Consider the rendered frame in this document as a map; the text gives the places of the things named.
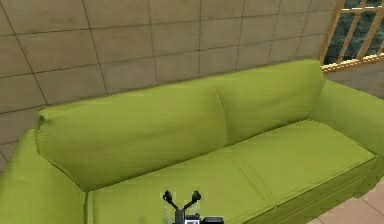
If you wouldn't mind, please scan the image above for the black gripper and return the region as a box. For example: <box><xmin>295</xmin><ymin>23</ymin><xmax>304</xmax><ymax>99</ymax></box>
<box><xmin>162</xmin><ymin>189</ymin><xmax>203</xmax><ymax>224</ymax></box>

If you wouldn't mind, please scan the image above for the green sofa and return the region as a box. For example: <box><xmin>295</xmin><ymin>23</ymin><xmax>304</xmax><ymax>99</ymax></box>
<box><xmin>0</xmin><ymin>58</ymin><xmax>384</xmax><ymax>224</ymax></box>

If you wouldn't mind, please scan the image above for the wooden framed window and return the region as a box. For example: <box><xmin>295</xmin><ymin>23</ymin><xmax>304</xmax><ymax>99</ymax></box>
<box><xmin>317</xmin><ymin>0</ymin><xmax>384</xmax><ymax>74</ymax></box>

